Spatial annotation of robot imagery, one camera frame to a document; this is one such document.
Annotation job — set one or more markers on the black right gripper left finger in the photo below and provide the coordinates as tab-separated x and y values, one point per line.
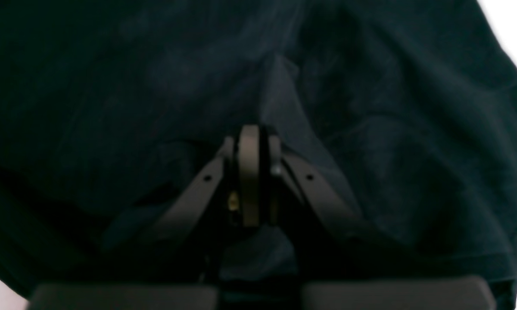
173	263

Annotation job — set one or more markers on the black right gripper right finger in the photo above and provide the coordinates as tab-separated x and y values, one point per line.
346	262

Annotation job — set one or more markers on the black T-shirt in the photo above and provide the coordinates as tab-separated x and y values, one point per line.
109	108

